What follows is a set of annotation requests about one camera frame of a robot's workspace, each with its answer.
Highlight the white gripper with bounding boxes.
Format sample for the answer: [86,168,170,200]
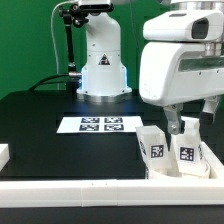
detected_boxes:
[139,42,224,135]

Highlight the white front fence bar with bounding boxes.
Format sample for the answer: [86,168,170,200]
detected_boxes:
[0,179,224,208]

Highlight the white camera on mount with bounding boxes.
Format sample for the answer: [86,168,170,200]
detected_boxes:
[78,0,113,12]

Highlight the white marker sheet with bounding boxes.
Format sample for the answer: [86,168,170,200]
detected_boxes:
[57,116,143,134]

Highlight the white left fence bar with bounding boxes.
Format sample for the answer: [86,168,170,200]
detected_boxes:
[0,144,9,171]

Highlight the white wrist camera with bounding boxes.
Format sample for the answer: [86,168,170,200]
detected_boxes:
[143,10,224,42]

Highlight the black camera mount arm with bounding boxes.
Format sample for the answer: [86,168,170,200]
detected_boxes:
[59,4,88,93]

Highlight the white cable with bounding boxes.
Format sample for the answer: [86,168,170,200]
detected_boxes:
[50,0,80,91]

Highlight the white round stool seat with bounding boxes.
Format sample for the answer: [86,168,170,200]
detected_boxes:
[146,161,210,180]

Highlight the black cables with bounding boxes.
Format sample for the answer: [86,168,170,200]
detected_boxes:
[27,73,82,92]

